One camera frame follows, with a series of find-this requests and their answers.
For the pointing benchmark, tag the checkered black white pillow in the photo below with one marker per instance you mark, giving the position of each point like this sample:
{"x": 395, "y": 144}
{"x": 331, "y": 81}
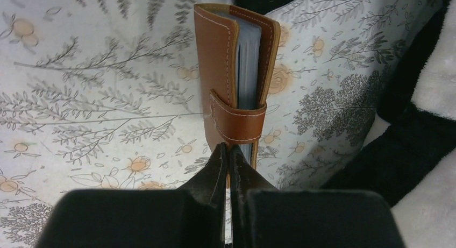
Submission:
{"x": 408, "y": 156}

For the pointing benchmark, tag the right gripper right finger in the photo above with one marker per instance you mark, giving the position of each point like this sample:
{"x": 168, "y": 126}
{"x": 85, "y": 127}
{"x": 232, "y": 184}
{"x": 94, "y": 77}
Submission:
{"x": 263, "y": 216}

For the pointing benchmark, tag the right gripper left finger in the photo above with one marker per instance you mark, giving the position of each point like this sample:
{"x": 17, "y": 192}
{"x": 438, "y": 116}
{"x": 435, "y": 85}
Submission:
{"x": 191, "y": 215}

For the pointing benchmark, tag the floral table cloth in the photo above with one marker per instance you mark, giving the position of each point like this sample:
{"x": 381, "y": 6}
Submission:
{"x": 106, "y": 94}

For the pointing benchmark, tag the brown leather card holder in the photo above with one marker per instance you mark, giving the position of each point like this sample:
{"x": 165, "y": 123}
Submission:
{"x": 218, "y": 31}

